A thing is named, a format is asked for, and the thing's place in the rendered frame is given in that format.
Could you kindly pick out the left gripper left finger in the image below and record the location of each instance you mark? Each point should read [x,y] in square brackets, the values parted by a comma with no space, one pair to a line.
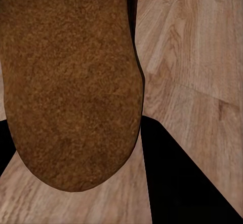
[7,146]

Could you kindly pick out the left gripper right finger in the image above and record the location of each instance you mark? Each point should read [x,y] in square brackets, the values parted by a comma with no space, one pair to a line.
[179,192]

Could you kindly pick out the sandal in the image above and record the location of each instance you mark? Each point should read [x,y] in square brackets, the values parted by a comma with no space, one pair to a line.
[73,87]

